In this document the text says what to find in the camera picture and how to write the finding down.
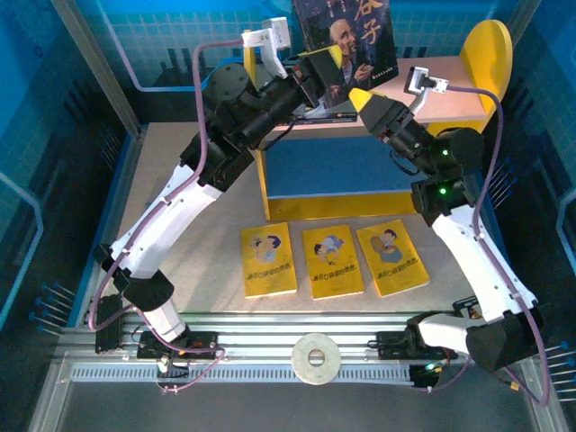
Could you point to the yellow book boy carrying sack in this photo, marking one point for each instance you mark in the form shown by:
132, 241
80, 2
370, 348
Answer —
396, 270

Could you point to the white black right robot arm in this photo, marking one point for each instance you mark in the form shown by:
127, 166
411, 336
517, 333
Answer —
477, 261

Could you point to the dark old man cover book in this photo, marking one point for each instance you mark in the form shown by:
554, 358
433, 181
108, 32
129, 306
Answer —
360, 27

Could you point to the grey round disc with hole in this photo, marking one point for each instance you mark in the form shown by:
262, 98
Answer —
299, 360

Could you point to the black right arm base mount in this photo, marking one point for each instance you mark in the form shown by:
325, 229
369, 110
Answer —
391, 344

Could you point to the dark wolf cover book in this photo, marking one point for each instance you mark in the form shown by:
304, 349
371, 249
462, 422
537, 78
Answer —
344, 108

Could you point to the yellow book boy bending over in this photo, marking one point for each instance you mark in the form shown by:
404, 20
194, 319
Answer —
333, 279

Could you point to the black box with green light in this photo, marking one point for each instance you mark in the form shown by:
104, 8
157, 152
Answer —
423, 375

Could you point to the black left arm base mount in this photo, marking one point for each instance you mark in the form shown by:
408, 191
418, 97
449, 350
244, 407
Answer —
202, 342

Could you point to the yellow blue wooden bookshelf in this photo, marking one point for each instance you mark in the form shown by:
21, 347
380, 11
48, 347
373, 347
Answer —
342, 207

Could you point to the yellow book boy with doll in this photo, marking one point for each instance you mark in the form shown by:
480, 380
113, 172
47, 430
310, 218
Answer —
270, 279

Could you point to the black ribbed bracket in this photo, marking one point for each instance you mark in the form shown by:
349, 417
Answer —
108, 328

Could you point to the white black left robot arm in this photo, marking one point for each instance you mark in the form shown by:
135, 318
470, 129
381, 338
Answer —
166, 225

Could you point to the aluminium frame post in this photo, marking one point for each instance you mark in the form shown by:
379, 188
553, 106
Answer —
96, 67
522, 13

